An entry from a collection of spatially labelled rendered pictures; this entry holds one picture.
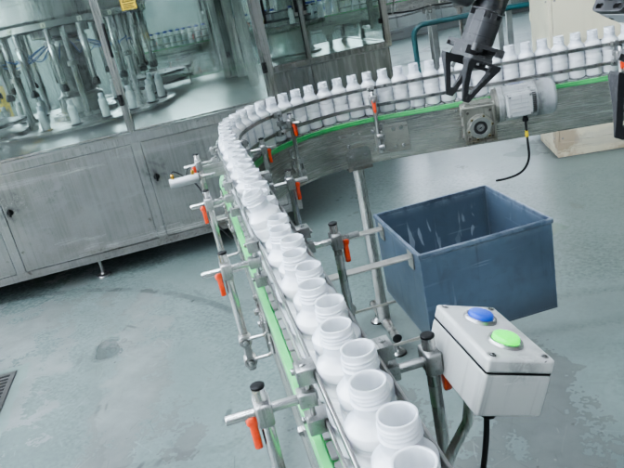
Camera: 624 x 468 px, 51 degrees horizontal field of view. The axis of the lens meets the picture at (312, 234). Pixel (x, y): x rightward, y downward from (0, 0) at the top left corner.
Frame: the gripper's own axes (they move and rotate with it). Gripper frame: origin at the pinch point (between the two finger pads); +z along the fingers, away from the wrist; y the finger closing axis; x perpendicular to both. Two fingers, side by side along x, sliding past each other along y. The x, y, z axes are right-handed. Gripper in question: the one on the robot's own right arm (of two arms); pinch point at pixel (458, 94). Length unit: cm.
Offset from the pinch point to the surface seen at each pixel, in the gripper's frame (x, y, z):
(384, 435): -34, 67, 25
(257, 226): -31.0, 3.2, 30.3
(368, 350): -31, 53, 24
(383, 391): -33, 61, 24
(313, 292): -32, 38, 26
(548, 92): 89, -95, -4
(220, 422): 6, -103, 151
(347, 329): -32, 49, 24
